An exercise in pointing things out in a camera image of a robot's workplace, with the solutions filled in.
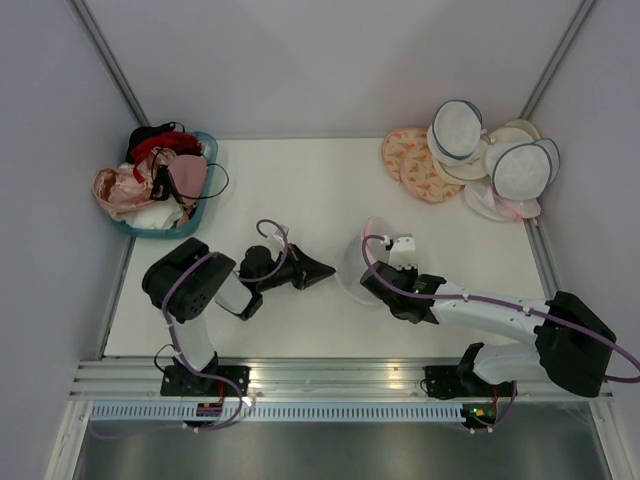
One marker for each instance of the aluminium frame post left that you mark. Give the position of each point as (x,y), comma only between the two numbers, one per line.
(102,47)

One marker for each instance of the red lace bra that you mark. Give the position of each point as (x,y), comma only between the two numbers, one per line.
(179,142)

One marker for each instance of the white mesh bag blue trim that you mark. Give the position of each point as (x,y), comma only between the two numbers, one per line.
(456,130)

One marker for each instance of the white slotted cable duct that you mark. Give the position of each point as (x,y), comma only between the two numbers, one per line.
(281,411)

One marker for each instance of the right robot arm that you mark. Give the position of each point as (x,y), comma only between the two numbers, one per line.
(561,339)

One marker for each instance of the peach satin bra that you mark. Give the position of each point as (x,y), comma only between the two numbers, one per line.
(122,191)

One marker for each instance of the flat white bag pink trim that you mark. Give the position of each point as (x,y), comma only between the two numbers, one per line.
(480,197)

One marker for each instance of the cream laundry bag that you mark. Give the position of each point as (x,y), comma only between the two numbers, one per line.
(463,172)

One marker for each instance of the black bra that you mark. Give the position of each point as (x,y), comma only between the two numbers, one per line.
(155,165)

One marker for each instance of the white mesh bag pink zipper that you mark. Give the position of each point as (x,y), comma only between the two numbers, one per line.
(351,266)

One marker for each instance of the aluminium side rail right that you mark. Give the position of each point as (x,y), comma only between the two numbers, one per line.
(543,257)

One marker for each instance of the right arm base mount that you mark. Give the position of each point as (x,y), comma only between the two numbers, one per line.
(445,382)

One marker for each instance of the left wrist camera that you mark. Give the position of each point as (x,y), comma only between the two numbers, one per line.
(282,232)

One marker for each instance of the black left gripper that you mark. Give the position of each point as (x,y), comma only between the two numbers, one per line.
(305,269)

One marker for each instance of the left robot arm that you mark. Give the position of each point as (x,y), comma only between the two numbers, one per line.
(186,280)

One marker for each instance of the aluminium frame post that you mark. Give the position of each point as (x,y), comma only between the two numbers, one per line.
(559,55)
(102,47)

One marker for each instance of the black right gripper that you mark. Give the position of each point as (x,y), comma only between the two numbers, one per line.
(413,272)

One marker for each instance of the white bra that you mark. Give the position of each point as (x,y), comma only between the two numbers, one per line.
(159,216)

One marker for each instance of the floral peach laundry bag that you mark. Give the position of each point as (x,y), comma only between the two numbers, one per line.
(400,144)

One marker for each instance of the large white bag blue trim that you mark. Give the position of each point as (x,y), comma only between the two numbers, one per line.
(522,171)

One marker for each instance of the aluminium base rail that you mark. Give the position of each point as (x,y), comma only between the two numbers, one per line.
(271,380)

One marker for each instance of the dusty pink bra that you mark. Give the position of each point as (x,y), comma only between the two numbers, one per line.
(188,175)

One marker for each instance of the teal plastic basket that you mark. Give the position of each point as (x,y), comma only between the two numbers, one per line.
(192,215)

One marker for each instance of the aluminium frame post right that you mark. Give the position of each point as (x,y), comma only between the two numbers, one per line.
(559,55)

